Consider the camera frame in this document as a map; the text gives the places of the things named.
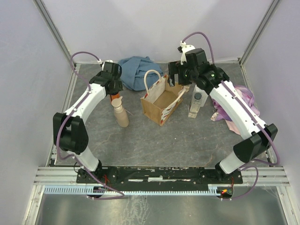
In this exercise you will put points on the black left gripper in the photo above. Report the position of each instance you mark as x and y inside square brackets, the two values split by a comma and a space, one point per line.
[119, 86]

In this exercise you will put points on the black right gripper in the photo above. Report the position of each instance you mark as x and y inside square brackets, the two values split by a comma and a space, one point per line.
[176, 67]

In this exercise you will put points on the clear yellowish bottle white cap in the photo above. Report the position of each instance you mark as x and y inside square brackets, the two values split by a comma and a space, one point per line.
[186, 88]

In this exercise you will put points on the dark blue orange pump bottle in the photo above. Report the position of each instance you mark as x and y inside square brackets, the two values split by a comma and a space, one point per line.
[114, 96]

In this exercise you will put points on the watermelon print jute bag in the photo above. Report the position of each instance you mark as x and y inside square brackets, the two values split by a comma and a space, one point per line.
[161, 99]

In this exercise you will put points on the white bottle black cap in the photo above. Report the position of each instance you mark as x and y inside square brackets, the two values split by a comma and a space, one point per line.
[203, 97]

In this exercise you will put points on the clear square bottle black cap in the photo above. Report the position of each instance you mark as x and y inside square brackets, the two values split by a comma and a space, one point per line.
[195, 104]

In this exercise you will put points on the beige pump bottle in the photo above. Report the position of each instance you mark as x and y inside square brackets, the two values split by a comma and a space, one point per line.
[119, 112]

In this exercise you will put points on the pink purple cloth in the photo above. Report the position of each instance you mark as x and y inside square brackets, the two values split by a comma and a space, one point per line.
[243, 117]

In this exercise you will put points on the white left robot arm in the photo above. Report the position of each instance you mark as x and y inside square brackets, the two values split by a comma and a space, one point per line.
[69, 131]

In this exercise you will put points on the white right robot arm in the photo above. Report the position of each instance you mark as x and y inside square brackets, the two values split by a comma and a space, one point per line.
[258, 137]

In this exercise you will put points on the blue cloth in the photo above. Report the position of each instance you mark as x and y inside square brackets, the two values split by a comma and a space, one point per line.
[134, 70]

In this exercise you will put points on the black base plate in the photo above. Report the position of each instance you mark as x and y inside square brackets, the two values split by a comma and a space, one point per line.
[112, 175]

